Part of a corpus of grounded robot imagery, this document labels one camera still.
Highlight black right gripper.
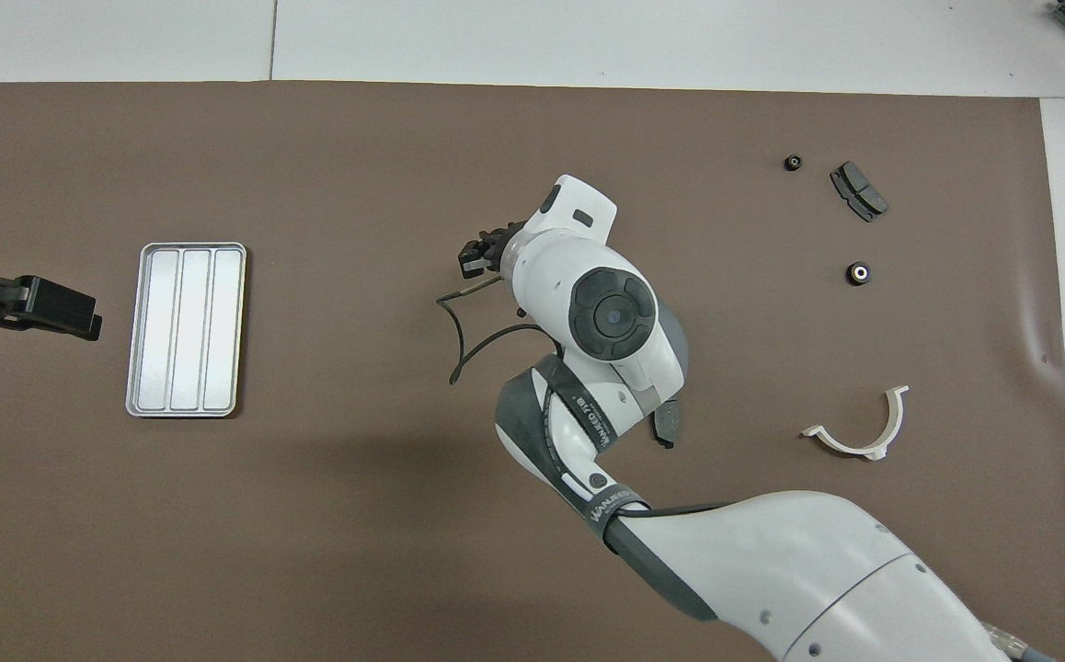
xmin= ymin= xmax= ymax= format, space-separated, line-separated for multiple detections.
xmin=459 ymin=220 xmax=534 ymax=280

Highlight silver metal ribbed tray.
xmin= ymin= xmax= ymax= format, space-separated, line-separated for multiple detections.
xmin=125 ymin=242 xmax=247 ymax=419

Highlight dark grey brake pad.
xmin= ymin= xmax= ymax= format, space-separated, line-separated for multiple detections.
xmin=647 ymin=399 xmax=684 ymax=451

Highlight brown table mat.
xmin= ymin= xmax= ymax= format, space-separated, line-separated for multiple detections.
xmin=0 ymin=81 xmax=1065 ymax=662

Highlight dark grey stacked brake pads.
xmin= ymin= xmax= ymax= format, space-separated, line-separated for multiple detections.
xmin=829 ymin=161 xmax=890 ymax=224

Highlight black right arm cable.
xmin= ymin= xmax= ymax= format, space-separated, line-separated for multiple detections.
xmin=435 ymin=274 xmax=563 ymax=386

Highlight white semicircular plastic bracket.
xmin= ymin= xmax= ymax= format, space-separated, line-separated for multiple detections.
xmin=800 ymin=384 xmax=911 ymax=462

